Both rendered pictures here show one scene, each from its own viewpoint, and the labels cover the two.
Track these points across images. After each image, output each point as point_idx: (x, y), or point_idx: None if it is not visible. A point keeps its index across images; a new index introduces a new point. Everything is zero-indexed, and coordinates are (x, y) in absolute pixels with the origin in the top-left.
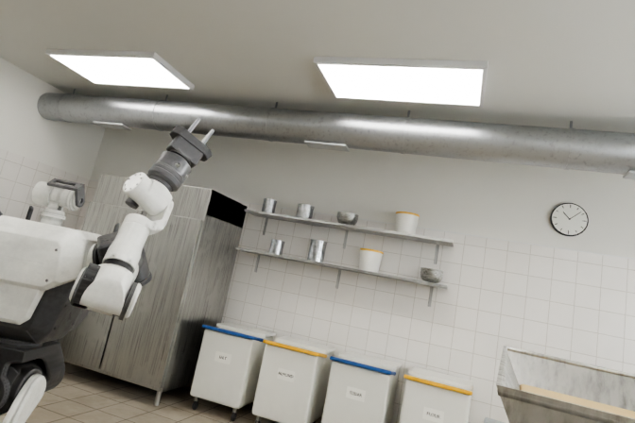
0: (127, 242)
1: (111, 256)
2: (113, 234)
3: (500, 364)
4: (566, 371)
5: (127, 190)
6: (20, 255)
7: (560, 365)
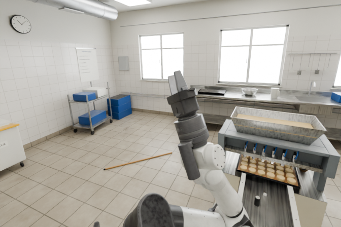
0: (234, 189)
1: (241, 202)
2: (148, 221)
3: (295, 126)
4: (233, 115)
5: (223, 165)
6: None
7: (233, 114)
